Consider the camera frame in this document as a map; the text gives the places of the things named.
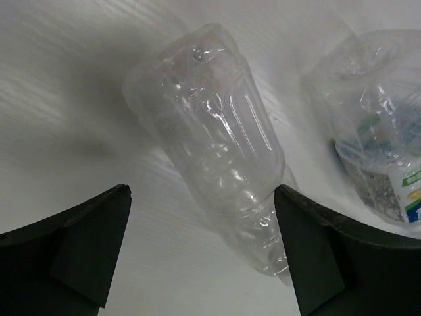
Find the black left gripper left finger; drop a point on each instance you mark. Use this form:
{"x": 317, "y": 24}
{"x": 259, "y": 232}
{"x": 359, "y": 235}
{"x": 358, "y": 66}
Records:
{"x": 64, "y": 264}

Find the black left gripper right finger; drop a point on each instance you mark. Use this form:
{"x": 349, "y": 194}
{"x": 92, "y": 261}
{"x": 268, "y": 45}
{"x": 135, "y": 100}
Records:
{"x": 340, "y": 266}

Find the clear bottle green blue label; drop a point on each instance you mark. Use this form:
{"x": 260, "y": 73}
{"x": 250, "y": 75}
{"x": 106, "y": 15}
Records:
{"x": 365, "y": 94}

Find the clear unlabelled plastic bottle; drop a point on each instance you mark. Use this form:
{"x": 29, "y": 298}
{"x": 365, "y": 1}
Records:
{"x": 198, "y": 98}

